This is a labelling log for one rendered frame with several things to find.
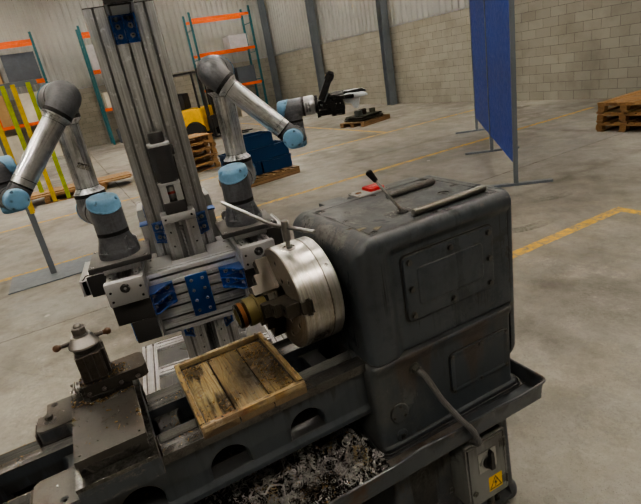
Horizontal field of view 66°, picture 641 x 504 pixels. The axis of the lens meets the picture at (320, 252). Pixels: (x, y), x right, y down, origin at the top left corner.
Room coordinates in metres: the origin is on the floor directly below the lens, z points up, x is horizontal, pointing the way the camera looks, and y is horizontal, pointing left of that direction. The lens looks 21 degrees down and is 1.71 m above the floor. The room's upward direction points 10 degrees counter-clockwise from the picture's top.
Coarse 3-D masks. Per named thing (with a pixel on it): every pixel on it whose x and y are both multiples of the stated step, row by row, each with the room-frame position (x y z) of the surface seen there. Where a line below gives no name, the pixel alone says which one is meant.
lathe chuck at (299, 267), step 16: (272, 256) 1.34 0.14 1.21; (288, 256) 1.29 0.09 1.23; (304, 256) 1.29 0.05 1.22; (288, 272) 1.24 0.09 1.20; (304, 272) 1.24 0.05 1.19; (320, 272) 1.25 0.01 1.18; (288, 288) 1.27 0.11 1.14; (304, 288) 1.21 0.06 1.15; (320, 288) 1.23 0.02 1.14; (320, 304) 1.21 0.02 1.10; (288, 320) 1.32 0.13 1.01; (304, 320) 1.20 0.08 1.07; (320, 320) 1.21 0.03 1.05; (288, 336) 1.36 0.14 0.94; (304, 336) 1.22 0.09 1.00
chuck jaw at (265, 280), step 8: (264, 256) 1.42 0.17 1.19; (256, 264) 1.37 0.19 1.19; (264, 264) 1.38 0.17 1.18; (256, 272) 1.38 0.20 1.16; (264, 272) 1.36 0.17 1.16; (272, 272) 1.36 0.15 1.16; (256, 280) 1.34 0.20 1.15; (264, 280) 1.34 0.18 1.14; (272, 280) 1.35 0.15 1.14; (256, 288) 1.32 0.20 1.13; (264, 288) 1.33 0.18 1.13; (272, 288) 1.33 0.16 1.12; (280, 288) 1.37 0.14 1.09; (256, 296) 1.32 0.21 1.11
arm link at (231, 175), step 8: (224, 168) 1.96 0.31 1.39; (232, 168) 1.94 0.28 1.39; (240, 168) 1.92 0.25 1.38; (224, 176) 1.91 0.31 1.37; (232, 176) 1.90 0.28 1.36; (240, 176) 1.91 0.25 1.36; (248, 176) 1.95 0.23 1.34; (224, 184) 1.91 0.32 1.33; (232, 184) 1.90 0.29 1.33; (240, 184) 1.91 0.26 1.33; (248, 184) 1.93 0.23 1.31; (224, 192) 1.92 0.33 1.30; (232, 192) 1.90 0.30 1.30; (240, 192) 1.90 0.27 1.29; (248, 192) 1.92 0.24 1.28; (232, 200) 1.90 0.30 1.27; (240, 200) 1.90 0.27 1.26
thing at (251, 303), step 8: (248, 296) 1.30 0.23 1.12; (240, 304) 1.27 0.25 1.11; (248, 304) 1.27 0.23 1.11; (256, 304) 1.27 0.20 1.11; (240, 312) 1.25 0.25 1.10; (248, 312) 1.25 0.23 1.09; (256, 312) 1.26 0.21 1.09; (240, 320) 1.24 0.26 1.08; (248, 320) 1.25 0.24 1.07; (256, 320) 1.26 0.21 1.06
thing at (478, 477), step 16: (416, 368) 1.25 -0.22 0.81; (432, 384) 1.20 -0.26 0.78; (496, 432) 1.32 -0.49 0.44; (464, 448) 1.27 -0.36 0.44; (480, 448) 1.29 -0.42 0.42; (496, 448) 1.31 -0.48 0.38; (464, 464) 1.27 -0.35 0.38; (480, 464) 1.28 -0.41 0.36; (496, 464) 1.31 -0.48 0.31; (464, 480) 1.27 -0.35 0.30; (480, 480) 1.28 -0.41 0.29; (496, 480) 1.30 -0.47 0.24; (464, 496) 1.28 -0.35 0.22; (480, 496) 1.27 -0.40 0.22
